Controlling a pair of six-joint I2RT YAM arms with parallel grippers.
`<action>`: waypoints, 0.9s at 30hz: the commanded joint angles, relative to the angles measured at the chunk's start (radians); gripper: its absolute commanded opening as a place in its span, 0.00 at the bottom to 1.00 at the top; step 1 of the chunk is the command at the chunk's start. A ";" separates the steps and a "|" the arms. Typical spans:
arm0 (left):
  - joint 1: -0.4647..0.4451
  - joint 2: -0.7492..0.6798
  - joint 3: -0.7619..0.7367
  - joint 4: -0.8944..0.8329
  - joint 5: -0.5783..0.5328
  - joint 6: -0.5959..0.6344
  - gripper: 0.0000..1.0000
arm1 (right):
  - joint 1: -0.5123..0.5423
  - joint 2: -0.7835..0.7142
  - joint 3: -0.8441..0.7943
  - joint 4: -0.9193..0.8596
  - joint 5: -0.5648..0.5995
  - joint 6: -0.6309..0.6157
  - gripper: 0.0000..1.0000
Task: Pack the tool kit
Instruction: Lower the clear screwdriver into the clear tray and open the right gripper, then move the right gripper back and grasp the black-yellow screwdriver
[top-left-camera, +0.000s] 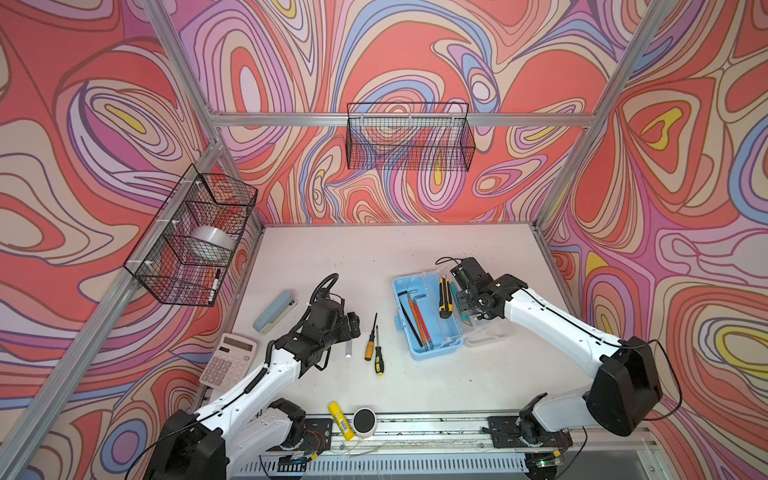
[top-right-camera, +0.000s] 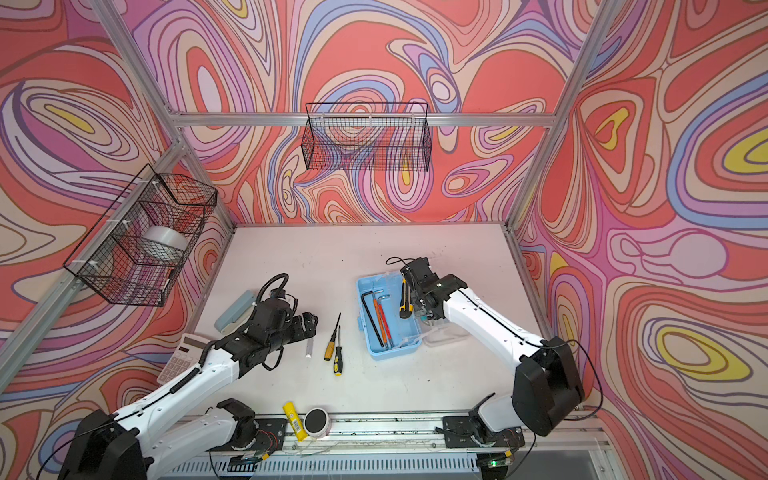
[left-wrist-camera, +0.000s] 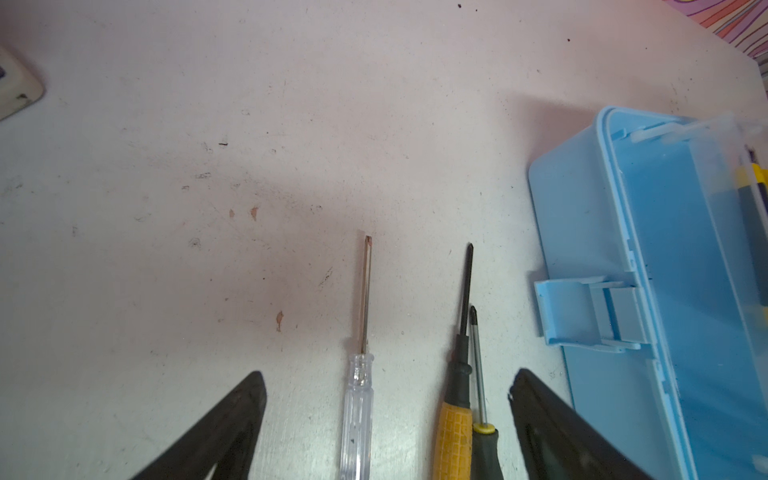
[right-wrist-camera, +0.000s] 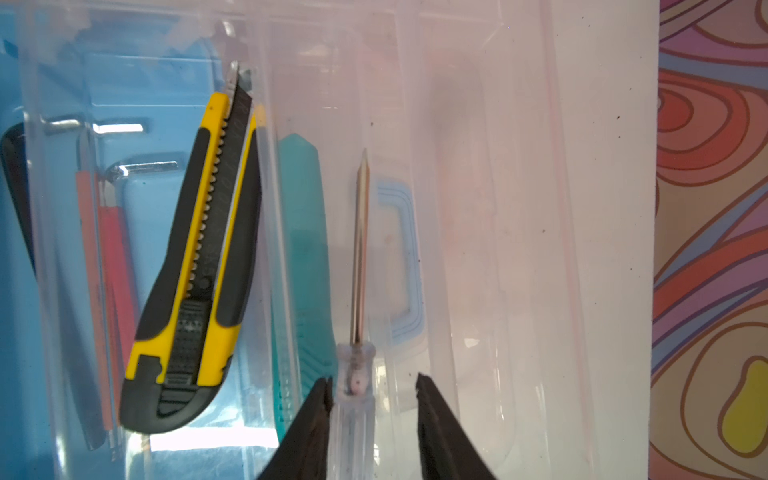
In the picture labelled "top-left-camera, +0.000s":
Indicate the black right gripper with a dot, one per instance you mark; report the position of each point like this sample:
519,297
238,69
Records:
464,308

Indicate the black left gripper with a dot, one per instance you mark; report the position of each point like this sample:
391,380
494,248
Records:
345,333

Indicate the teal utility knife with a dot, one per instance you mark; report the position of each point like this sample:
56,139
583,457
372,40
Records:
458,301

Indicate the yellow black utility knife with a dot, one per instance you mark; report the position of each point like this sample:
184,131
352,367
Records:
445,302

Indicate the orange black screwdriver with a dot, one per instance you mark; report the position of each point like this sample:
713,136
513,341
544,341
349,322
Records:
370,346

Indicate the light blue plastic tool box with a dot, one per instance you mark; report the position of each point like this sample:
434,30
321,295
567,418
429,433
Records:
445,334

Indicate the yellow black screwdriver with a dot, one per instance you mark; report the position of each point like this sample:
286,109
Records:
378,355

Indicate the orange handled hex key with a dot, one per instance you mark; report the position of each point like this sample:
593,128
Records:
421,326

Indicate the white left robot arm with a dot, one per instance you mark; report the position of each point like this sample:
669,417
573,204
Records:
240,408

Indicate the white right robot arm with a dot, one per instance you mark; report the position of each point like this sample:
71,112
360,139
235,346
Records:
625,385

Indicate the light blue stapler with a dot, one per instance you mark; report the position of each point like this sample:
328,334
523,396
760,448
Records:
274,312

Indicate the white calculator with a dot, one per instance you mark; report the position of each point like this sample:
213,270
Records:
230,362

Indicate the black white tape roll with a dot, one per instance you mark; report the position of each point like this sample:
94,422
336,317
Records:
364,422

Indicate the yellow glue stick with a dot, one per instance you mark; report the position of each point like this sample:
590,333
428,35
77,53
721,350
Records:
341,421

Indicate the black marker in basket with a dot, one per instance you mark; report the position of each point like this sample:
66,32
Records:
214,288

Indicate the aluminium mounting rail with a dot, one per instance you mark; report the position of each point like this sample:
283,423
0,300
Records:
280,445

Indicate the grey duct tape roll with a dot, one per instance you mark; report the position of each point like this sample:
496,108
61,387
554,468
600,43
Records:
210,242

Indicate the black wire basket left wall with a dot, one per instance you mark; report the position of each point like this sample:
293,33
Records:
184,257

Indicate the black wire basket wall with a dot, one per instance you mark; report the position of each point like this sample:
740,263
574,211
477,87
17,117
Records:
409,136
184,257

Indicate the black wire basket back wall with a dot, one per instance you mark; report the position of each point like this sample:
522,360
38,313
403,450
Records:
409,136

